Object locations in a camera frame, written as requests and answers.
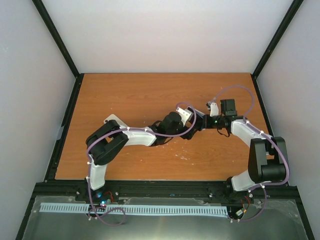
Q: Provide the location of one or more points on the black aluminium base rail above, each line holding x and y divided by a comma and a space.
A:
212, 192

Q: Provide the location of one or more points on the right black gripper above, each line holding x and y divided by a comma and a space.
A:
206, 125

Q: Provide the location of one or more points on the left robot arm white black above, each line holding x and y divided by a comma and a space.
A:
106, 142

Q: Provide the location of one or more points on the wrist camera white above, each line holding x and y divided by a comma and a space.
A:
213, 108
185, 115

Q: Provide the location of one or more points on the black frame post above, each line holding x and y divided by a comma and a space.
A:
45, 16
280, 31

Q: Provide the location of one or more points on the black right frame post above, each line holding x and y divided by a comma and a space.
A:
280, 31

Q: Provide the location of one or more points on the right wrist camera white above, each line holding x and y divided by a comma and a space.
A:
213, 108

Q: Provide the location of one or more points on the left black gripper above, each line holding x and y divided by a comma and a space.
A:
190, 134

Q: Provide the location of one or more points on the light blue slotted cable duct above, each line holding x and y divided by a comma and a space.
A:
135, 210

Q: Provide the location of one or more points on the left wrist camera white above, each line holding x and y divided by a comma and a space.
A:
185, 115

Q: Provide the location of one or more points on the black left frame post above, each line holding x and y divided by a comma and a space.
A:
45, 16

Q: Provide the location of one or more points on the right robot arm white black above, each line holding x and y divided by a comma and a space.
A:
267, 159

